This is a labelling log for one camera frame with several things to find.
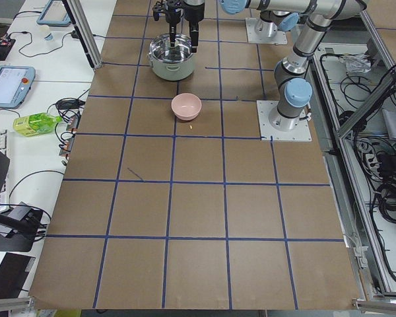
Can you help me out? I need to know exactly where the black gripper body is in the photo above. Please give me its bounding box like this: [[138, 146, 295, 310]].
[[152, 0, 205, 33]]

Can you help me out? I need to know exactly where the glass pot lid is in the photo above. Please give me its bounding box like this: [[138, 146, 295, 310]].
[[149, 34, 193, 63]]

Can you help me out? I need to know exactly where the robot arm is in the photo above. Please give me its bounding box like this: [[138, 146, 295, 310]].
[[220, 0, 367, 132], [152, 1, 299, 53]]

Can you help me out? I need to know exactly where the pink bowl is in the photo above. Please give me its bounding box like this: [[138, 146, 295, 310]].
[[171, 93, 202, 121]]

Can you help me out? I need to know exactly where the far blue teach pendant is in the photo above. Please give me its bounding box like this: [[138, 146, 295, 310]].
[[36, 0, 71, 27]]

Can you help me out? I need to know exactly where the blue teach pendant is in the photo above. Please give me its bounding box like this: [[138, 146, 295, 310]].
[[0, 65, 36, 110], [36, 0, 71, 27]]

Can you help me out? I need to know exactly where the paper cup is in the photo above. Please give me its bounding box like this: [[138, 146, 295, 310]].
[[40, 24, 54, 42]]

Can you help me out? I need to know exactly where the green plastic bottle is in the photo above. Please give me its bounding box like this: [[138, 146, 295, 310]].
[[13, 112, 63, 137]]

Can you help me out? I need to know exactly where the near blue teach pendant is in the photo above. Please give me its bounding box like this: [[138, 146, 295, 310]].
[[0, 65, 36, 110]]

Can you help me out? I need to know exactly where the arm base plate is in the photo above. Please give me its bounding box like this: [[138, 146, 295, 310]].
[[245, 18, 288, 45], [257, 100, 312, 142]]

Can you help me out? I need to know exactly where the aluminium frame post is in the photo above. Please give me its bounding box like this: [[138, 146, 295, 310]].
[[62, 0, 102, 70]]

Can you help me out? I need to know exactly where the black camera stand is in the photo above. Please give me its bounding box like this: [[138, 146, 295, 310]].
[[0, 205, 43, 252]]

